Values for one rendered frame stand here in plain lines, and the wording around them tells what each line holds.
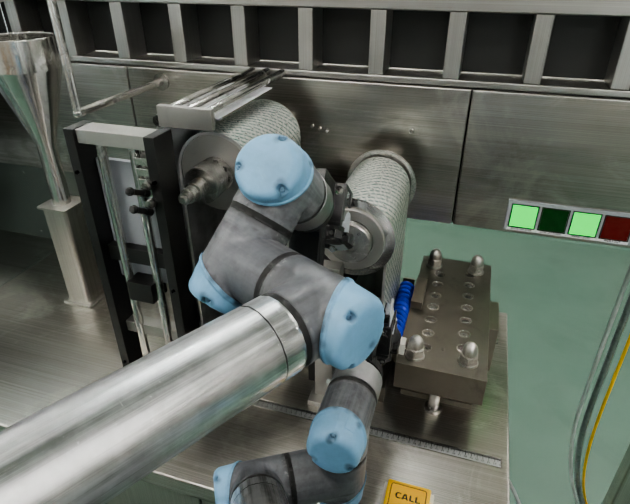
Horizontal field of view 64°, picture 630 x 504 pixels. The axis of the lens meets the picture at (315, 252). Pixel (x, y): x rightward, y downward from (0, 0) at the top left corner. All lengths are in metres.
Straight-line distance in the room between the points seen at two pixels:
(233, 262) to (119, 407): 0.20
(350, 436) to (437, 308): 0.49
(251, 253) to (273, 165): 0.09
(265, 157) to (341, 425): 0.36
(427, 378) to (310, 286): 0.55
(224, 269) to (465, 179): 0.73
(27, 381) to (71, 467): 0.89
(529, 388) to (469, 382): 1.58
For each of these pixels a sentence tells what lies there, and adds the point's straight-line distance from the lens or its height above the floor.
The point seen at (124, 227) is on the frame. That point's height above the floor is 1.26.
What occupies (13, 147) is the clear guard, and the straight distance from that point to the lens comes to 1.57.
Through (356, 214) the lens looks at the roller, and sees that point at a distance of 0.84.
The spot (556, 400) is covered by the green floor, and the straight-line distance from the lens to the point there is 2.52.
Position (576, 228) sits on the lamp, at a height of 1.17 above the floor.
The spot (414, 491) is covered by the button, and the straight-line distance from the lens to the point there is 0.92.
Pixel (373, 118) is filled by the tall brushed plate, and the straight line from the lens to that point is 1.14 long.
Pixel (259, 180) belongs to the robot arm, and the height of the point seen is 1.48.
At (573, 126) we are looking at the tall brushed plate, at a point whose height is 1.38.
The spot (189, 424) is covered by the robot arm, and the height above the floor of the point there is 1.39.
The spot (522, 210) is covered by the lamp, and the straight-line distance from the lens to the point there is 1.17.
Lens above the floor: 1.67
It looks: 30 degrees down
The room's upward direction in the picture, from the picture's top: straight up
